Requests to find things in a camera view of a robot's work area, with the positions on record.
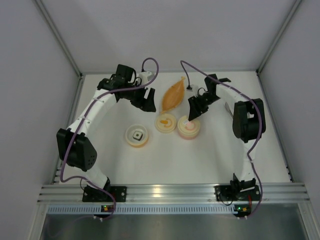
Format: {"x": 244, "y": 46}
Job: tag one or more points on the cream lid pink smiley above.
{"x": 184, "y": 125}

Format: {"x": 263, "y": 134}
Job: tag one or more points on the aluminium frame post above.
{"x": 279, "y": 34}
{"x": 57, "y": 35}

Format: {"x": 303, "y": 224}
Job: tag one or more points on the metal serving tongs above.
{"x": 230, "y": 109}

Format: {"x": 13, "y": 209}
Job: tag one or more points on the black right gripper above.
{"x": 200, "y": 102}

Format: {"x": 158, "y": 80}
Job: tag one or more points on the right aluminium frame post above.
{"x": 279, "y": 34}

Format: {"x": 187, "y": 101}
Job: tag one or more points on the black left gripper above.
{"x": 139, "y": 98}

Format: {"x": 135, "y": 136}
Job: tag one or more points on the left aluminium frame post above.
{"x": 57, "y": 35}

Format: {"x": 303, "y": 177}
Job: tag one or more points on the orange boat-shaped dish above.
{"x": 173, "y": 97}

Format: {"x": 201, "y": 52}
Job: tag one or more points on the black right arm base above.
{"x": 226, "y": 194}

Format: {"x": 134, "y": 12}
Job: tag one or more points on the cream lid orange smiley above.
{"x": 165, "y": 123}

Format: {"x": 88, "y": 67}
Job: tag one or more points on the cream bowl orange base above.
{"x": 129, "y": 135}

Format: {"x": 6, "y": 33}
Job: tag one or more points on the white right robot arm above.
{"x": 248, "y": 124}

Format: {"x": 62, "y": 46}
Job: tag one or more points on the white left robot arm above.
{"x": 74, "y": 145}

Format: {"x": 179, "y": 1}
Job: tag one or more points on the grey slotted cable duct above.
{"x": 135, "y": 209}

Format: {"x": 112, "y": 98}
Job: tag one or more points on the aluminium mounting rail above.
{"x": 288, "y": 192}

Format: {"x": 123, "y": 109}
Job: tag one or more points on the black white sushi piece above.
{"x": 138, "y": 135}

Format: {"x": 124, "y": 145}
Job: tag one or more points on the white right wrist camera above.
{"x": 192, "y": 90}

